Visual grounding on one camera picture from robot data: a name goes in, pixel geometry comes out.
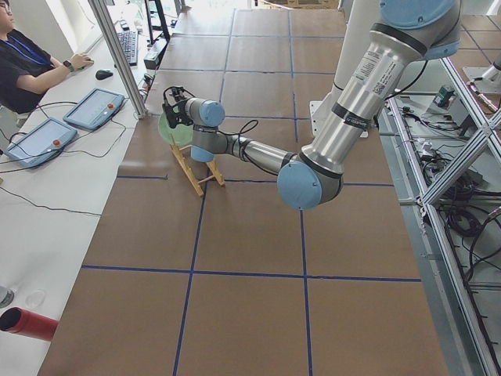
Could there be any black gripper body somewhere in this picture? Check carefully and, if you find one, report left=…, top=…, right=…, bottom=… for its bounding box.
left=162, top=95, right=193, bottom=128

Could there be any light green ceramic plate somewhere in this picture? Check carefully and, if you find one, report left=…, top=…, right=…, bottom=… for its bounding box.
left=158, top=114, right=193, bottom=147

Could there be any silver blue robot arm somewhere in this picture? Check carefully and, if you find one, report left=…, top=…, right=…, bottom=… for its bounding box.
left=163, top=1, right=462, bottom=210

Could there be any wooden dish rack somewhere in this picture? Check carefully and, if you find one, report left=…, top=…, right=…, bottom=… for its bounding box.
left=168, top=143, right=226, bottom=197

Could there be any blue teach pendant far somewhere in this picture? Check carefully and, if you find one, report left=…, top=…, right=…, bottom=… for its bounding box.
left=63, top=88, right=125, bottom=130

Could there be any blue teach pendant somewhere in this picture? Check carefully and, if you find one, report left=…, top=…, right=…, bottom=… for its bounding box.
left=5, top=117, right=77, bottom=168
left=63, top=88, right=125, bottom=130

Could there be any black computer mouse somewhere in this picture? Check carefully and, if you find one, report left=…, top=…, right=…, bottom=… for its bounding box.
left=95, top=69, right=114, bottom=81

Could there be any black keyboard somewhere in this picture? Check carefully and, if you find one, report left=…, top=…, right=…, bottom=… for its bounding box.
left=117, top=30, right=139, bottom=66

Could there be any blue teach pendant near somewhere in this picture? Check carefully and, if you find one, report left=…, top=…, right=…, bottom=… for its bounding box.
left=5, top=117, right=77, bottom=168

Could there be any person in black shirt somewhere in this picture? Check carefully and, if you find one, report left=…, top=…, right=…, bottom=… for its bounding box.
left=0, top=0, right=95, bottom=115

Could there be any red cylinder tube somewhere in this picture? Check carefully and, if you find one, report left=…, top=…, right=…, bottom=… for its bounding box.
left=1, top=307, right=59, bottom=342

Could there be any green electronic device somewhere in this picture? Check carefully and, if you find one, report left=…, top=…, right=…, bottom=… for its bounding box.
left=433, top=85, right=455, bottom=108

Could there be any black pendant cable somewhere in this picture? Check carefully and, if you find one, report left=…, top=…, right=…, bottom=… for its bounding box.
left=0, top=100, right=128, bottom=216

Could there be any aluminium frame upright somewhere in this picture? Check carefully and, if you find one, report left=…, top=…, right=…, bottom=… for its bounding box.
left=88, top=0, right=148, bottom=119

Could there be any black cable bundle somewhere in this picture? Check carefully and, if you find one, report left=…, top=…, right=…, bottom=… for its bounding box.
left=430, top=168, right=501, bottom=283

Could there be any aluminium frame side rail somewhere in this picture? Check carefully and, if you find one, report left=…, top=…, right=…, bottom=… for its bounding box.
left=385, top=58, right=501, bottom=376

